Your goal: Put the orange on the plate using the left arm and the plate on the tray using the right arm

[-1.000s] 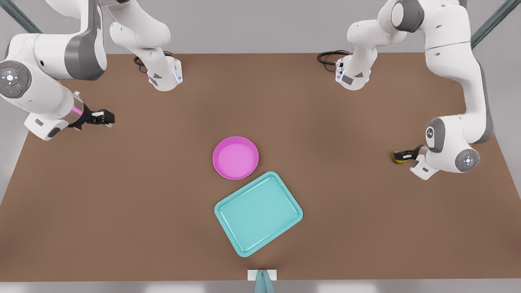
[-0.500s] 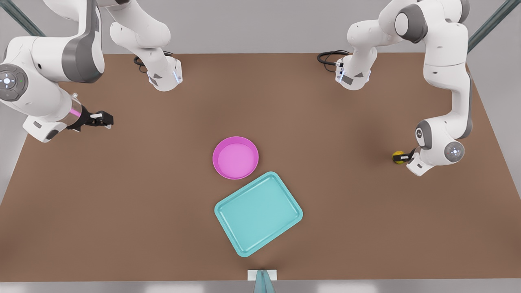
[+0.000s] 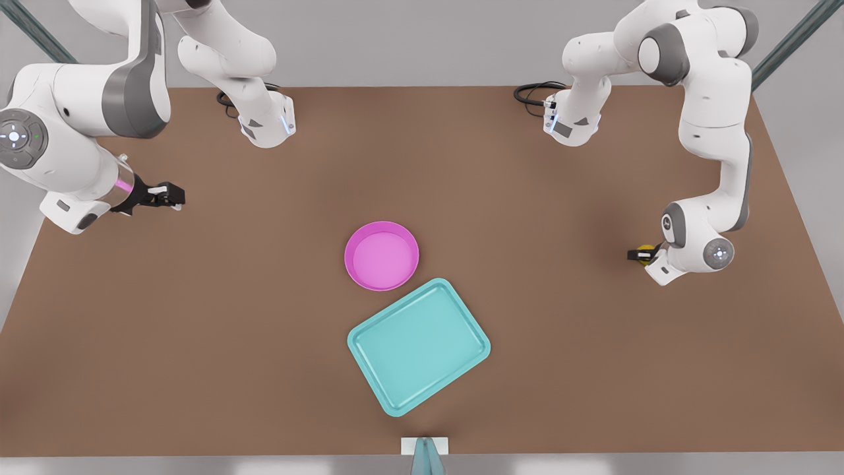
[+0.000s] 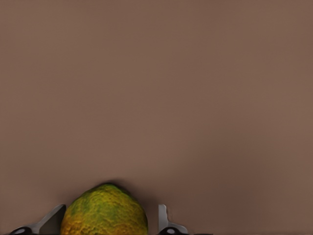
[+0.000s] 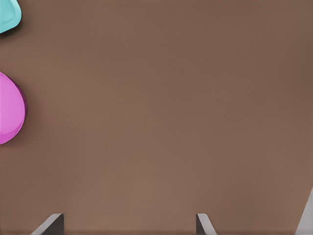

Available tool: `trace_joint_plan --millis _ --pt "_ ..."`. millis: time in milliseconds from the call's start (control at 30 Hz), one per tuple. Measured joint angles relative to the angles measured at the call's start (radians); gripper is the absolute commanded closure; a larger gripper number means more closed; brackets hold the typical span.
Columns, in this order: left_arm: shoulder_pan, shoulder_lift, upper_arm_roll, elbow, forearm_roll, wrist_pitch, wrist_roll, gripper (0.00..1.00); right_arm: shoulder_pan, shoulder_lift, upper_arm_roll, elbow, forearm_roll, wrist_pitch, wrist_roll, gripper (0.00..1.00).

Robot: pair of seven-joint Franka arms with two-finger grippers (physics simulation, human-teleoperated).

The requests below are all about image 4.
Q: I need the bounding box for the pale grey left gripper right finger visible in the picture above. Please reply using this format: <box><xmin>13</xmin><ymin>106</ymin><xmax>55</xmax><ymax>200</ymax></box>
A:
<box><xmin>157</xmin><ymin>204</ymin><xmax>189</xmax><ymax>235</ymax></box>

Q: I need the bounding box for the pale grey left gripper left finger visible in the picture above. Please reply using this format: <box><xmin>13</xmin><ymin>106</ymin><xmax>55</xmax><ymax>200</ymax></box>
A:
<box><xmin>9</xmin><ymin>204</ymin><xmax>67</xmax><ymax>235</ymax></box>

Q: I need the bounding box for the green-yellow orange fruit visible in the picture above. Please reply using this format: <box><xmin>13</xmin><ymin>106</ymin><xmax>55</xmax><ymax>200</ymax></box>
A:
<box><xmin>60</xmin><ymin>183</ymin><xmax>149</xmax><ymax>235</ymax></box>

